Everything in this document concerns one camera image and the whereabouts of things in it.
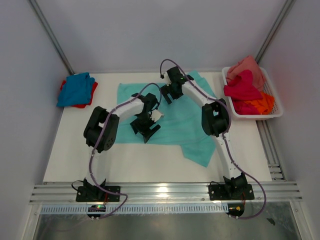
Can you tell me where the left corner frame post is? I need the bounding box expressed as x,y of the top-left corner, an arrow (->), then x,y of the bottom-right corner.
27,0 -> 75,75

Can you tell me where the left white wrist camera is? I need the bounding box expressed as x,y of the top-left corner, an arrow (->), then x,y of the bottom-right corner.
150,109 -> 164,123

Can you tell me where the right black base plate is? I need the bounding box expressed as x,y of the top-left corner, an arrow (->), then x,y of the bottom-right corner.
208,181 -> 255,201

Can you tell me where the white plastic basket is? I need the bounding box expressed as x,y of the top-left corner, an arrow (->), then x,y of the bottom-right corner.
222,66 -> 283,121

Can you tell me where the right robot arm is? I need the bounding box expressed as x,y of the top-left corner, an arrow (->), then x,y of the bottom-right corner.
160,66 -> 255,201

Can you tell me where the blue folded t shirt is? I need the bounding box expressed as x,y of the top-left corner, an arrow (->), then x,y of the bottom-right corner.
56,72 -> 96,107

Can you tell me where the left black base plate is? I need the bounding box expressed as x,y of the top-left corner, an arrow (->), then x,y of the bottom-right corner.
75,185 -> 122,203

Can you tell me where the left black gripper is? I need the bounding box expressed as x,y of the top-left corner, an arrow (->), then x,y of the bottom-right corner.
130,112 -> 160,143

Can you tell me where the orange t shirt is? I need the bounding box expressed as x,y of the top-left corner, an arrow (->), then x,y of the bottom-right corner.
245,91 -> 275,115

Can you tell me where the black controller board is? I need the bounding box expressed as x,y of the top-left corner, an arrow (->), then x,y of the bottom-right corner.
86,204 -> 106,219
227,203 -> 245,218

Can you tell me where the aluminium front rail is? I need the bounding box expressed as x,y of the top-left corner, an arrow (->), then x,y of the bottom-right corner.
29,181 -> 303,204

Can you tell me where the right corner frame post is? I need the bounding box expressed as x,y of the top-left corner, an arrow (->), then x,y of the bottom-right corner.
255,0 -> 296,65

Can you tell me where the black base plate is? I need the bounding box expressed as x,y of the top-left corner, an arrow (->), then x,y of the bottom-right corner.
75,185 -> 122,203
208,181 -> 255,201

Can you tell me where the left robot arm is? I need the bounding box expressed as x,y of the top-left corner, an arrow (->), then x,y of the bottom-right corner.
83,93 -> 162,173

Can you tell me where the red folded t shirt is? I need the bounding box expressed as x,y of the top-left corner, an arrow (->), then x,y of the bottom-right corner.
60,80 -> 98,109

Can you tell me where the magenta t shirt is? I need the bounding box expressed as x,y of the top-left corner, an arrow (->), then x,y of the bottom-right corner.
223,70 -> 263,115

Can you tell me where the right black controller board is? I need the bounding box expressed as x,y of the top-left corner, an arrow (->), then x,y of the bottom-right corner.
227,203 -> 245,218

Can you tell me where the corner frame post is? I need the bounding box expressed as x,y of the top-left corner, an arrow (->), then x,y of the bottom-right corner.
27,0 -> 75,75
255,0 -> 296,65

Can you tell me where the salmon pink t shirt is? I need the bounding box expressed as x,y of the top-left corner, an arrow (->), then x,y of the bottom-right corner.
226,55 -> 267,92

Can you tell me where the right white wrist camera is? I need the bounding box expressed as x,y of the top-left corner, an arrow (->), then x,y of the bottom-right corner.
160,72 -> 172,86

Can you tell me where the left black controller board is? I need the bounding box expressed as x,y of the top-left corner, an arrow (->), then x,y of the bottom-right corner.
86,204 -> 106,219

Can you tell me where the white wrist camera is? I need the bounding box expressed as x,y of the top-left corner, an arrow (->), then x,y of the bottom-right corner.
160,72 -> 172,86
150,109 -> 164,123

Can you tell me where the white slotted cable duct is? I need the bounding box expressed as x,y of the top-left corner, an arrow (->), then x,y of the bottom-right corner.
40,203 -> 228,215

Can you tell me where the teal t shirt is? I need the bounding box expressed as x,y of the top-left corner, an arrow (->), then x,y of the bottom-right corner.
115,70 -> 216,168

